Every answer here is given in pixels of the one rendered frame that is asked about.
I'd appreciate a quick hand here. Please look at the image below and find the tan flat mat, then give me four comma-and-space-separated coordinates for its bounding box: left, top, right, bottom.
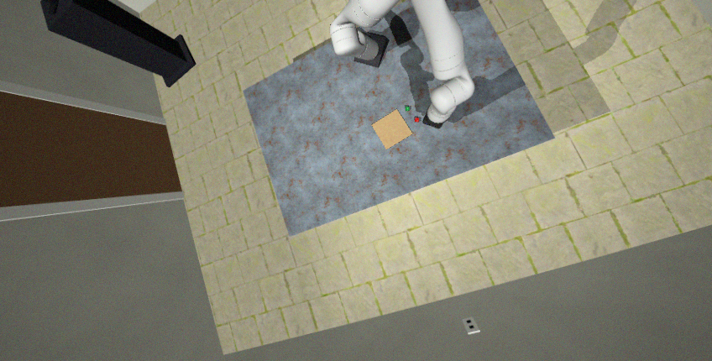
372, 109, 413, 149

